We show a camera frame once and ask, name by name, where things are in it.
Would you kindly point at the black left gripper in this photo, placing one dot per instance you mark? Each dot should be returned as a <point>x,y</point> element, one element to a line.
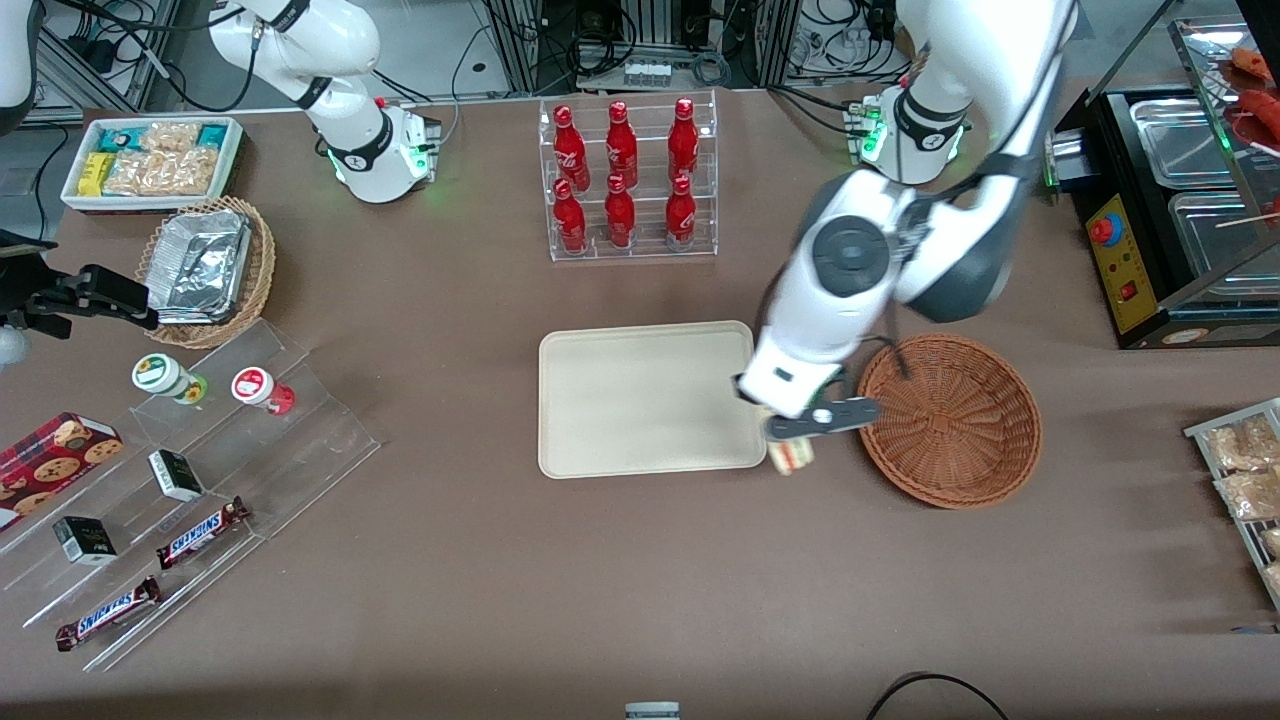
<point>736,387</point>

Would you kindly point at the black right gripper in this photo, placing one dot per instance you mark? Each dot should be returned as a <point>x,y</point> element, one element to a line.
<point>52,299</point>

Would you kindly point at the triangle sandwich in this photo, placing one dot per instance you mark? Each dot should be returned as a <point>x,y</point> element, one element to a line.
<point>792,460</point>

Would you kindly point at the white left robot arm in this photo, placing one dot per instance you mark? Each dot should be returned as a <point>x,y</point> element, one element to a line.
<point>810,320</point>

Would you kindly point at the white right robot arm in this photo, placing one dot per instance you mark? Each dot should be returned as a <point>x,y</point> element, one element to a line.
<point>340,50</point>

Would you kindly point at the light wicker basket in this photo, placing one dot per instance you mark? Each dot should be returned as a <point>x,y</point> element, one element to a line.
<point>262,270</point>

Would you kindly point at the brown wicker basket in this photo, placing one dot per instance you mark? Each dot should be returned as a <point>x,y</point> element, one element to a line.
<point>950,430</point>

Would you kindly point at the beige plastic tray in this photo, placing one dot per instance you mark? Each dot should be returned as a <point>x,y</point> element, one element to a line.
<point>640,400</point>

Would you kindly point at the green lid yogurt jar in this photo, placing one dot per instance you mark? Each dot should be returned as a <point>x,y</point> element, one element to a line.
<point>155,373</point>

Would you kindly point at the silver foil pack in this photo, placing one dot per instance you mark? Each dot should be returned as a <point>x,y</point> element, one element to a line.
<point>170,225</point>
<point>210,275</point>

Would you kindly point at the white snack bin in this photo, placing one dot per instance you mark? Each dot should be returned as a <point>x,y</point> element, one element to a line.
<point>70,195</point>

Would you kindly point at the yellow snack packet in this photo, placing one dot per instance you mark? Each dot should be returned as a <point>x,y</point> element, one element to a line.
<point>95,175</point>

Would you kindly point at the clear cracker bag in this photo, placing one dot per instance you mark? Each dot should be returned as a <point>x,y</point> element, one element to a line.
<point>160,172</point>
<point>170,136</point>

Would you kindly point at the teal snack packet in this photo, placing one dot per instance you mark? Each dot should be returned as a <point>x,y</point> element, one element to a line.
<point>212,135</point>
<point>118,138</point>

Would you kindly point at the red lid yogurt jar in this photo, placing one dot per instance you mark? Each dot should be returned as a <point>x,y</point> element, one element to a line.
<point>252,385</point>

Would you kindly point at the red tartan cookie box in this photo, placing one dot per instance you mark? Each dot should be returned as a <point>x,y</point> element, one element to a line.
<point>55,465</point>

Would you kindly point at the small black carton box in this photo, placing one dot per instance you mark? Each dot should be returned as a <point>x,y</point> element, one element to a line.
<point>85,541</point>
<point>176,476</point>

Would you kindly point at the clear acrylic stepped stand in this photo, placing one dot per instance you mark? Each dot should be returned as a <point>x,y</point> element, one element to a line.
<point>300,440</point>

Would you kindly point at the clear acrylic bottle rack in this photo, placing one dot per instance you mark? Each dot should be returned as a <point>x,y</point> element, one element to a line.
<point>645,255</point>

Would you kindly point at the red cola bottle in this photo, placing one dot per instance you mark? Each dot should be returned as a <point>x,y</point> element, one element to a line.
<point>622,150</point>
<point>684,145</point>
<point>681,220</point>
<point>620,220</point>
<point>570,225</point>
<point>572,155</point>

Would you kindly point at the Snickers chocolate bar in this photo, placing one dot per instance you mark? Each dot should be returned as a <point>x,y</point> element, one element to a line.
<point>108,613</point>
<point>200,533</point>

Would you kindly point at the small grey device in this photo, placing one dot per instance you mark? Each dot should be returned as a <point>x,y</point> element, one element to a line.
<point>652,711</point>

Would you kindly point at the red emergency button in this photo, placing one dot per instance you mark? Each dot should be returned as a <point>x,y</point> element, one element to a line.
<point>1105,230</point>

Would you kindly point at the white power strip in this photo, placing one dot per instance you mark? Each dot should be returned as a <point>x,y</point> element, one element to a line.
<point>647,74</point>

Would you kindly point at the black roller grill appliance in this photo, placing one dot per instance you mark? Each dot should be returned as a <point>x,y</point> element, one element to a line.
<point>1112,150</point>

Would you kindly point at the clear pastry bag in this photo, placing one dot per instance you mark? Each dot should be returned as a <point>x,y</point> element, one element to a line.
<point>1274,578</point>
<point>1240,445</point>
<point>1250,495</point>
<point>1272,542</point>

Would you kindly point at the steel pan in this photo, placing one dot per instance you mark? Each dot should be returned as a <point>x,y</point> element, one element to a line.
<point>1180,145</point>
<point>1220,235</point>

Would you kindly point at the red sausage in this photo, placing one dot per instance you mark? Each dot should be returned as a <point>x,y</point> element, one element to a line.
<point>1255,62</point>
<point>1262,115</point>

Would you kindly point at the glass display cover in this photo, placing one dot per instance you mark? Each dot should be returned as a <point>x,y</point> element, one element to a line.
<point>1200,40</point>

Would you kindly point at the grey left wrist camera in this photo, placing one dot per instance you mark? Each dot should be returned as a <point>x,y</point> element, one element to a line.
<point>845,415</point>

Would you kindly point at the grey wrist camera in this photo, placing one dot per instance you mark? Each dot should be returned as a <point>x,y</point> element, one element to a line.
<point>30,322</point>
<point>845,415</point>

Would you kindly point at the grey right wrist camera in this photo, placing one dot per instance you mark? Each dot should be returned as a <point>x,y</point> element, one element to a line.
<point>30,322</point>

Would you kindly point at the aluminium frame rack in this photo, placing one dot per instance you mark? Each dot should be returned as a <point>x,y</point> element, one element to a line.
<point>520,50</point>

